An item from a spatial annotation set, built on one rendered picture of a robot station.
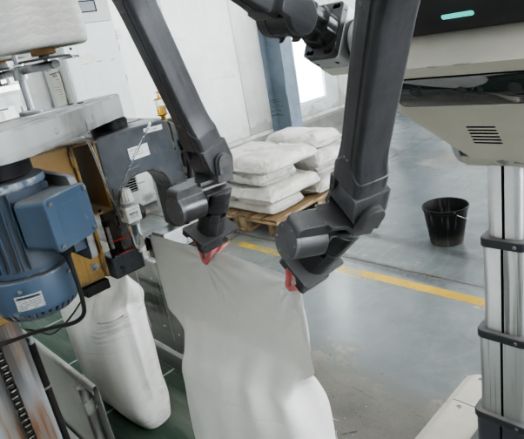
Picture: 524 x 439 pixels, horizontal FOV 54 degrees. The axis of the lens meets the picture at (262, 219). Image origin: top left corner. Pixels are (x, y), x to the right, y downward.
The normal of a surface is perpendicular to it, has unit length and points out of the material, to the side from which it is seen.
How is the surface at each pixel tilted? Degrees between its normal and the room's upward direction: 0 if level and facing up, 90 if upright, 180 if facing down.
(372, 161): 116
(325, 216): 34
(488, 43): 40
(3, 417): 90
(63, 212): 90
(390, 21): 124
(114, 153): 90
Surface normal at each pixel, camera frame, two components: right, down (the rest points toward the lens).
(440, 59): -0.58, -0.49
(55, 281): 0.84, 0.07
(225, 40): 0.69, 0.13
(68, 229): 0.92, -0.04
